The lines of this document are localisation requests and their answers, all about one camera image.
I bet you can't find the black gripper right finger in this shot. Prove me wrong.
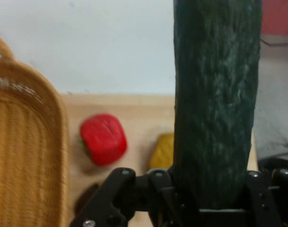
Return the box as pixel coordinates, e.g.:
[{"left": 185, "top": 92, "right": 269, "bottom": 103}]
[{"left": 243, "top": 167, "right": 288, "bottom": 227}]

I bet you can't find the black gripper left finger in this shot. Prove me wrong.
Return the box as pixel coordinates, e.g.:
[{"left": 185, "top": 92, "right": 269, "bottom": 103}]
[{"left": 68, "top": 166, "right": 199, "bottom": 227}]

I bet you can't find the dark green cucumber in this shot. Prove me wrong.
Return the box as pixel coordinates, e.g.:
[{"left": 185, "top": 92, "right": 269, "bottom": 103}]
[{"left": 172, "top": 0, "right": 263, "bottom": 211}]

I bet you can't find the purple red onion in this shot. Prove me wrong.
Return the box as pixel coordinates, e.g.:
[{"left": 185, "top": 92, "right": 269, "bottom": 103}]
[{"left": 74, "top": 183, "right": 100, "bottom": 214}]

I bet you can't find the red bell pepper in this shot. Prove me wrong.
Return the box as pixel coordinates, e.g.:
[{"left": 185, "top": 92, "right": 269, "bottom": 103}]
[{"left": 79, "top": 113, "right": 128, "bottom": 166}]

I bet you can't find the brown yellow potato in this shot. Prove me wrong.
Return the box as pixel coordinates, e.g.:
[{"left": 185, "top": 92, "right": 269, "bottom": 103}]
[{"left": 149, "top": 132, "right": 176, "bottom": 170}]

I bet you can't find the wooden cutting board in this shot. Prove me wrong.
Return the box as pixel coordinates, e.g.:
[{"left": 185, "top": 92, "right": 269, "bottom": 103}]
[{"left": 60, "top": 94, "right": 257, "bottom": 227}]

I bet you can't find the woven wicker basket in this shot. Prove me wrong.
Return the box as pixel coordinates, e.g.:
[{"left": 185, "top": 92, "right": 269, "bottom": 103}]
[{"left": 0, "top": 32, "right": 70, "bottom": 227}]

